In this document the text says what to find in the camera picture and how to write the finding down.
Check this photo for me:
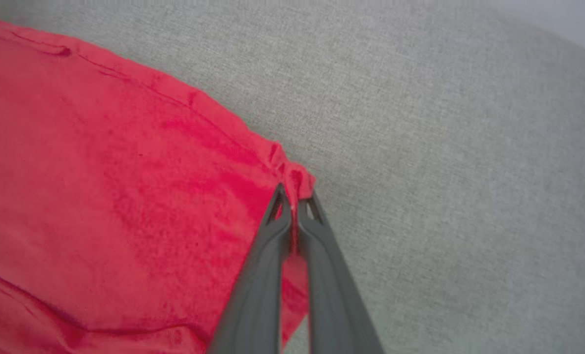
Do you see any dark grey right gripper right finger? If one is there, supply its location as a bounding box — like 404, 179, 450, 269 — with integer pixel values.
297, 192, 386, 354

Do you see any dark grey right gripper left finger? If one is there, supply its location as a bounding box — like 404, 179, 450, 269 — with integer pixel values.
206, 182, 293, 354

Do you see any red and white jersey garment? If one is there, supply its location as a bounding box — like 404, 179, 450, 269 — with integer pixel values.
0, 12, 318, 354

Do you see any grey fabric sofa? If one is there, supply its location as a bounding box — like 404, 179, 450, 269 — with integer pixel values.
0, 0, 585, 354

